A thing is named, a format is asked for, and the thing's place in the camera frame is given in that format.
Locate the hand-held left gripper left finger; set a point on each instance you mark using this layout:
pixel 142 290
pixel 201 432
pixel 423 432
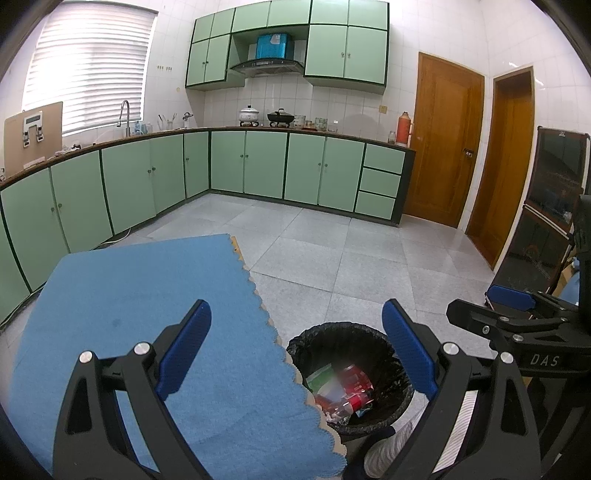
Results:
pixel 184 350

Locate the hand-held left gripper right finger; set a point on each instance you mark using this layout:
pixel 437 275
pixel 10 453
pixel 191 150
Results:
pixel 411 350

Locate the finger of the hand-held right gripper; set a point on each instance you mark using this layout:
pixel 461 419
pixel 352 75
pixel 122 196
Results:
pixel 510 295
pixel 480 323

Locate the red label plastic bottle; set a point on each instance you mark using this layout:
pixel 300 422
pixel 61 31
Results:
pixel 348 406

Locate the black bin with bag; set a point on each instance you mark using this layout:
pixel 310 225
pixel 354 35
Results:
pixel 323 341

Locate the cardboard box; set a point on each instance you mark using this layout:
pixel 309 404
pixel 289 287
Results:
pixel 564 277

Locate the white striped cloth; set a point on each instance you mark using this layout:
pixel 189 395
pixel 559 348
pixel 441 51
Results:
pixel 457 415

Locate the blue scalloped table mat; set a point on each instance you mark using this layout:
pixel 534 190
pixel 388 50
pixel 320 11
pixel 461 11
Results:
pixel 138 286

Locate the wooden door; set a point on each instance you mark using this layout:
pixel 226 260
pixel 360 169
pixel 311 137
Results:
pixel 443 138
pixel 503 170

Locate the black glass cabinet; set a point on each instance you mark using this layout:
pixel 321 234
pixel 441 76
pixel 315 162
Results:
pixel 554 175

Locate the orange thermos flask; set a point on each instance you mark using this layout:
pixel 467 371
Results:
pixel 405 131

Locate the green base cabinets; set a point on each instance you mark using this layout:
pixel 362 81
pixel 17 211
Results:
pixel 258 161

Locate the utensil holder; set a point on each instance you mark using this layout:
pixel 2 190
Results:
pixel 167 123

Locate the white cooking pot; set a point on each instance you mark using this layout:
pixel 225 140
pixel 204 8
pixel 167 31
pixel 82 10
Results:
pixel 250 115

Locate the metal kitchen faucet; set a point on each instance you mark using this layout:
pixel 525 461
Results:
pixel 125 113

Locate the black wok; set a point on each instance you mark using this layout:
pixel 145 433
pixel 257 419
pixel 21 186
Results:
pixel 280 118

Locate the cardboard sheet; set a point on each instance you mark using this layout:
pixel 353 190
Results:
pixel 53 134

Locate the range hood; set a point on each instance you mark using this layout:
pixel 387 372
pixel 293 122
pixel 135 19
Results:
pixel 268 68

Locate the white window blind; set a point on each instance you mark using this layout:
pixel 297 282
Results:
pixel 92 69

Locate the blue box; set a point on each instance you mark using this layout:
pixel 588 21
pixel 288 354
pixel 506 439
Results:
pixel 274 46

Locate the green wall cabinets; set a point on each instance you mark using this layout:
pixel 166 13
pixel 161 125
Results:
pixel 346 50

